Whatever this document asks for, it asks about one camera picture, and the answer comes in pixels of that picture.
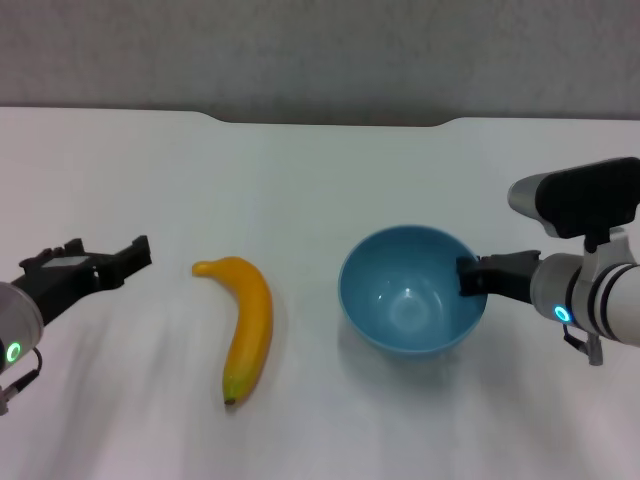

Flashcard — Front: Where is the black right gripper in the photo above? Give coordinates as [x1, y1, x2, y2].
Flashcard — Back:
[456, 249, 543, 306]

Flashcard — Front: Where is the blue plastic bowl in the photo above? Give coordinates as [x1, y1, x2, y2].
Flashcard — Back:
[338, 225, 490, 355]

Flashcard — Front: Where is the yellow banana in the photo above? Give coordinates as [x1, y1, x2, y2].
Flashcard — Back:
[191, 256, 275, 407]

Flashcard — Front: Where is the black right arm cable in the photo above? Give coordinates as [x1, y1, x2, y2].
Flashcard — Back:
[563, 324, 604, 367]

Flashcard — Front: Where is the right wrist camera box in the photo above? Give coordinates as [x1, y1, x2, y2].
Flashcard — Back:
[507, 157, 640, 239]

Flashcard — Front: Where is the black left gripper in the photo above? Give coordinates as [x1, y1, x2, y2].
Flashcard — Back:
[9, 234, 153, 327]

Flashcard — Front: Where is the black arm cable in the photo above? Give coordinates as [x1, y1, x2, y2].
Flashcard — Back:
[563, 324, 604, 367]
[0, 347, 44, 402]

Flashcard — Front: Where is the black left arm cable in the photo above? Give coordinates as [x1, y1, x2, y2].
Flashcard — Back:
[0, 347, 44, 402]

